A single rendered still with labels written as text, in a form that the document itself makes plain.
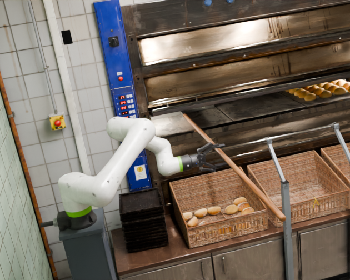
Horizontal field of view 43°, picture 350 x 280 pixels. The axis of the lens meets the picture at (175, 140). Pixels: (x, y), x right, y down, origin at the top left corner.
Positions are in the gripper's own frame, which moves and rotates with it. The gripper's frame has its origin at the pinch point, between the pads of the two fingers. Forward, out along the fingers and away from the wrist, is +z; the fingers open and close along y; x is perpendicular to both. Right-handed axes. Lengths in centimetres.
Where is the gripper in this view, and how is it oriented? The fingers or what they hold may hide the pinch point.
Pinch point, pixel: (223, 154)
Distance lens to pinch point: 270.5
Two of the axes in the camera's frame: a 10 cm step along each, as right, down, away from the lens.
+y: 1.3, 9.3, 3.5
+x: 2.2, 3.1, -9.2
